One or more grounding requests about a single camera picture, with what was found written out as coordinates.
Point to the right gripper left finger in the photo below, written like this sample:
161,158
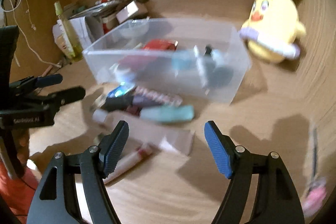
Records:
56,200

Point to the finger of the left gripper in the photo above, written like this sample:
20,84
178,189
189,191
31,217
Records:
37,82
64,97

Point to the white pink cream tube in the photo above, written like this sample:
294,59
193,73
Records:
129,161

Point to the dark purple cosmetic tube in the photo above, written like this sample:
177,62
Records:
123,102

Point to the blue small box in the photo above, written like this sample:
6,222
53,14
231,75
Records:
121,90

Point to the pink sachet packet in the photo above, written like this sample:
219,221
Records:
168,139

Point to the mint green oval case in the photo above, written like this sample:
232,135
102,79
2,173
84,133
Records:
168,114

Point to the red packet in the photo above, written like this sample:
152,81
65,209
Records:
161,45

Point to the dark green dropper bottle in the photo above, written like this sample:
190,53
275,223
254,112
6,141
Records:
218,73

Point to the teal tape roll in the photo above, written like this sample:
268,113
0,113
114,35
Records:
182,60

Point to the yellow green spray bottle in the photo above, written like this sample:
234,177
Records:
72,42

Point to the white paper box stack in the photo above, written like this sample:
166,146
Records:
87,28

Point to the red small boxes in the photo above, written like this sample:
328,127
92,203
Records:
109,22

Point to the red white marker pen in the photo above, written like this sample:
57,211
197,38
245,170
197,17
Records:
101,1

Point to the stack of books papers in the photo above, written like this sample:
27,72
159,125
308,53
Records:
111,6

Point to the small white pink box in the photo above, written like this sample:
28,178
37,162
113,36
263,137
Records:
131,11

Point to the clear plastic storage bin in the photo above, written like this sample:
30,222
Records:
119,57

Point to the yellow chick plush toy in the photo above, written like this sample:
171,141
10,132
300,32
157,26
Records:
271,30

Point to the pink handled brush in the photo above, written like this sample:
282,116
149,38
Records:
316,191

